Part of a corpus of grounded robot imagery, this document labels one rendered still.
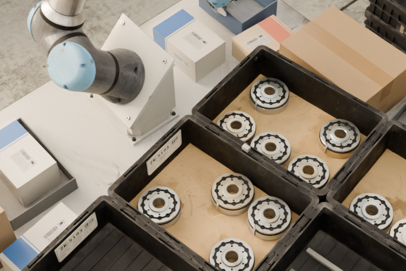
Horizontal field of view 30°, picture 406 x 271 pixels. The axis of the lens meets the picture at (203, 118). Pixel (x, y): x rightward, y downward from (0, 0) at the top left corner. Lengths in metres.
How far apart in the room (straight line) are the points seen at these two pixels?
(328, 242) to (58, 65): 0.78
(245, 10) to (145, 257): 0.95
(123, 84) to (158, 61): 0.11
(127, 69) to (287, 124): 0.44
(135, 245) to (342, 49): 0.80
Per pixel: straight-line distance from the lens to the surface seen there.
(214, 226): 1.81
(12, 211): 2.05
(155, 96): 2.03
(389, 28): 2.75
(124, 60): 1.99
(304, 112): 2.01
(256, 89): 2.02
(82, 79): 1.88
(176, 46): 2.21
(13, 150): 2.04
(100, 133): 2.15
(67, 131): 2.17
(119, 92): 1.99
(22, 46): 3.40
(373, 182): 1.91
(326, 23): 2.20
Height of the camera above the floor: 2.41
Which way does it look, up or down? 52 degrees down
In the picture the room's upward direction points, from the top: 2 degrees counter-clockwise
